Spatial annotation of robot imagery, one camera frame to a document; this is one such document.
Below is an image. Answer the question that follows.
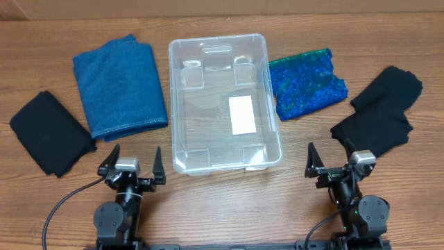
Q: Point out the clear plastic storage bin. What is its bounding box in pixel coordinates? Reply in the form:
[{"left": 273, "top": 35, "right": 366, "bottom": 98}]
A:
[{"left": 169, "top": 33, "right": 282, "bottom": 176}]

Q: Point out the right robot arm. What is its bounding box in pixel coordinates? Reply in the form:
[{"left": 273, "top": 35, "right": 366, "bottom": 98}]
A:
[{"left": 295, "top": 139, "right": 391, "bottom": 250}]

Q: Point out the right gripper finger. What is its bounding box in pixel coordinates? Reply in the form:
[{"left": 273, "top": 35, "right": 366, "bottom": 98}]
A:
[
  {"left": 306, "top": 142, "right": 323, "bottom": 169},
  {"left": 343, "top": 138, "right": 356, "bottom": 155}
]

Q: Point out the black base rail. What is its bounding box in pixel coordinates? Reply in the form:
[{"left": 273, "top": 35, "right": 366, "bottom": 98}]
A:
[{"left": 85, "top": 240, "right": 392, "bottom": 250}]

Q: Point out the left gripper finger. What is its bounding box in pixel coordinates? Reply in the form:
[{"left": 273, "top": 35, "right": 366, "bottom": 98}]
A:
[
  {"left": 100, "top": 144, "right": 120, "bottom": 168},
  {"left": 153, "top": 147, "right": 165, "bottom": 179}
]

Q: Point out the blue green sequin cloth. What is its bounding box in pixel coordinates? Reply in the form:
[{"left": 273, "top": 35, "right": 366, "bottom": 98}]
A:
[{"left": 268, "top": 49, "right": 348, "bottom": 121}]

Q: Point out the black cloth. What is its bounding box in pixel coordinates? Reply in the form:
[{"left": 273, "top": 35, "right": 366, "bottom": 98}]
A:
[
  {"left": 330, "top": 105, "right": 413, "bottom": 157},
  {"left": 350, "top": 66, "right": 422, "bottom": 111},
  {"left": 10, "top": 91, "right": 96, "bottom": 178}
]

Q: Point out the white label in bin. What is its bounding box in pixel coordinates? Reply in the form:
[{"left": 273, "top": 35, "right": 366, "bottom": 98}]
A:
[{"left": 228, "top": 95, "right": 257, "bottom": 135}]

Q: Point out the folded blue denim cloth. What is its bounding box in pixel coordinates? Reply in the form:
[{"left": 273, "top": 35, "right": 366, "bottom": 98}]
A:
[{"left": 72, "top": 34, "right": 169, "bottom": 142}]

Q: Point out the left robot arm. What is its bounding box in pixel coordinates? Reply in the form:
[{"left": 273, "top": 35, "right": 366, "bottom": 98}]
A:
[{"left": 94, "top": 145, "right": 167, "bottom": 249}]

